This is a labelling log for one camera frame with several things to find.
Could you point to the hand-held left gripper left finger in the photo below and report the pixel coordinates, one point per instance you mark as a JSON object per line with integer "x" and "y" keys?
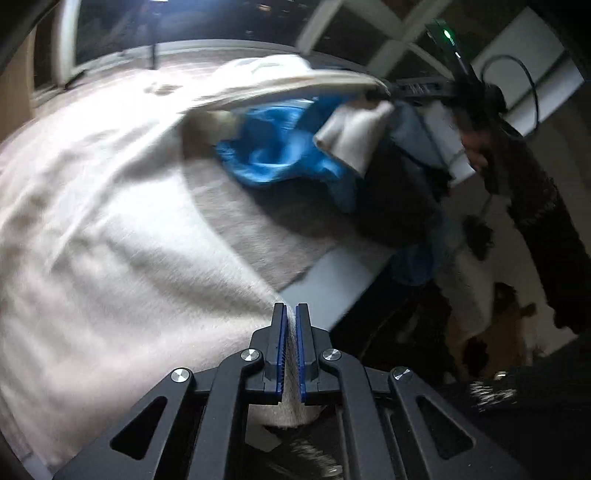
{"x": 279, "y": 353}

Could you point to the person's right forearm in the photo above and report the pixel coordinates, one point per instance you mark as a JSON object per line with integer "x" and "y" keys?
{"x": 540, "y": 207}

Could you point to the person's dark clothing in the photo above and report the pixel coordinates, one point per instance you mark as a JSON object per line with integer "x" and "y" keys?
{"x": 531, "y": 438}

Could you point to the white mattress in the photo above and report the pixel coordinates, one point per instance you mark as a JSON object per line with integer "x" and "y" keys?
{"x": 332, "y": 286}

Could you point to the person's right hand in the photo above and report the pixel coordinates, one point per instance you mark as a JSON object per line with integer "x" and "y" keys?
{"x": 475, "y": 147}

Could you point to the dark garment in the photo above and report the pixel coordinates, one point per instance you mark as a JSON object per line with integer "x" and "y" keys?
{"x": 397, "y": 198}

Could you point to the white window frame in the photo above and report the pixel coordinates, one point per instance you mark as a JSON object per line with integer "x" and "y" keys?
{"x": 69, "y": 46}

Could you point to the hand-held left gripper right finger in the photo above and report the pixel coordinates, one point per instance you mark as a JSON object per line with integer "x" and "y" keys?
{"x": 302, "y": 355}

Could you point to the grey-blue garment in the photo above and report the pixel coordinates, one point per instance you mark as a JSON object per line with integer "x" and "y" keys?
{"x": 418, "y": 134}

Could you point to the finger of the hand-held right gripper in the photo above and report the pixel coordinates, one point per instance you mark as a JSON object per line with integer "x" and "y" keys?
{"x": 411, "y": 91}

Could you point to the large white towel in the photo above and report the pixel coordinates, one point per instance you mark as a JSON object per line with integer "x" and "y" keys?
{"x": 115, "y": 230}

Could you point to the bright blue garment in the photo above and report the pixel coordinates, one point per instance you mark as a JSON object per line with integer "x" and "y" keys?
{"x": 277, "y": 143}

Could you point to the white black brown patterned cloth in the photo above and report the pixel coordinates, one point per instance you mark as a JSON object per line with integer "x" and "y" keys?
{"x": 480, "y": 286}

